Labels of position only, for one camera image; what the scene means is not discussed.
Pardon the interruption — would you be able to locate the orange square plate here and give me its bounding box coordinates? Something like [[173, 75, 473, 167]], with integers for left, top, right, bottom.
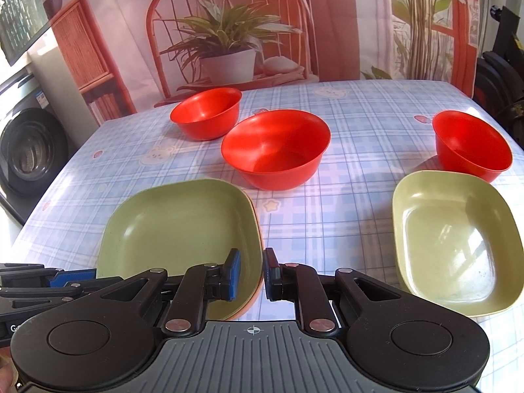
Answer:
[[227, 188, 264, 320]]

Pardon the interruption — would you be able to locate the red bowl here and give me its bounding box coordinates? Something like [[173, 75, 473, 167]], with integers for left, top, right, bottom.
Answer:
[[221, 109, 331, 191], [170, 87, 242, 141], [432, 110, 513, 183]]

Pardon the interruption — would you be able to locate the light green plate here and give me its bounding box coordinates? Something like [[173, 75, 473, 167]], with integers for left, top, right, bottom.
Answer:
[[392, 170, 523, 318]]

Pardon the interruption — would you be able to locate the person's hand lower left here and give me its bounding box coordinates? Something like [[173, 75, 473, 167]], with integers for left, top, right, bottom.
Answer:
[[0, 347, 19, 393]]

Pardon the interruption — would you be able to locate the grey washing machine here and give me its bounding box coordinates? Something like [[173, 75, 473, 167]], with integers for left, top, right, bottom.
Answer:
[[1, 67, 76, 224]]

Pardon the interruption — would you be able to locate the dark framed window left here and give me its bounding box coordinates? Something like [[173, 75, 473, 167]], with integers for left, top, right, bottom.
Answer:
[[1, 0, 49, 66]]

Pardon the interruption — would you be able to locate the printed room backdrop cloth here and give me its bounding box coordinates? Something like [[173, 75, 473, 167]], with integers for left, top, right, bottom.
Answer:
[[43, 0, 479, 123]]

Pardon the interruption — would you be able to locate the black exercise bike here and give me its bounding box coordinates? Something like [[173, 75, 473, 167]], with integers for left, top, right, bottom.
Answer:
[[473, 5, 524, 145]]

